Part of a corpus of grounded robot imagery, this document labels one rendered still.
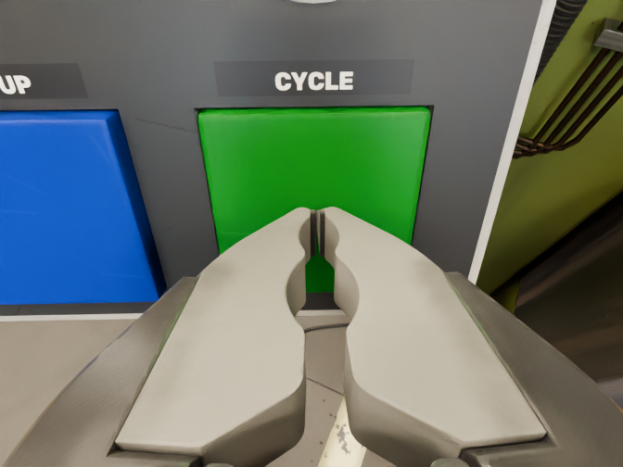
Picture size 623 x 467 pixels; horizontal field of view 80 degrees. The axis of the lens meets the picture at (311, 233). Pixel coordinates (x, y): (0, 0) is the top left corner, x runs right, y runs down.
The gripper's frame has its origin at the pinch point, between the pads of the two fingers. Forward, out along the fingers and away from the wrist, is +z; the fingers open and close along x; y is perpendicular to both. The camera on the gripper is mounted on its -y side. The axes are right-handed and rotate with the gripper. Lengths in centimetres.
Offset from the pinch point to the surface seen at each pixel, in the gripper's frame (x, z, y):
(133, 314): -8.1, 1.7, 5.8
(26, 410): -77, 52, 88
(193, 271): -5.0, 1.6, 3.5
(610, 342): 31.3, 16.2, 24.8
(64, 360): -71, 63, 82
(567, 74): 24.0, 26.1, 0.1
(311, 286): -0.2, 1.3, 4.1
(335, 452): 2.4, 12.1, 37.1
